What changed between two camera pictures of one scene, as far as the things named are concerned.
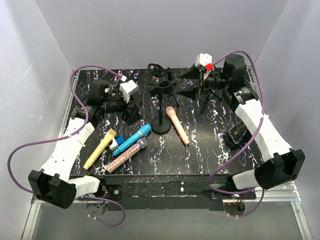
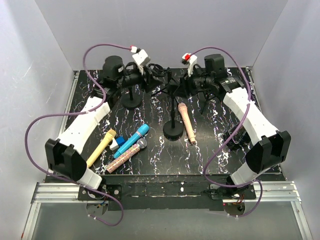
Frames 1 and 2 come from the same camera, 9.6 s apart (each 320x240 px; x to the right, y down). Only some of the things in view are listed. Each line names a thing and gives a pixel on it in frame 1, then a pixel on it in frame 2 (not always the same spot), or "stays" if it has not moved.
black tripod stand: (209, 94) stays
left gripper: (134, 115) to (153, 83)
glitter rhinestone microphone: (141, 144) stays
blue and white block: (116, 142) stays
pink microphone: (171, 111) to (183, 108)
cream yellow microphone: (106, 139) stays
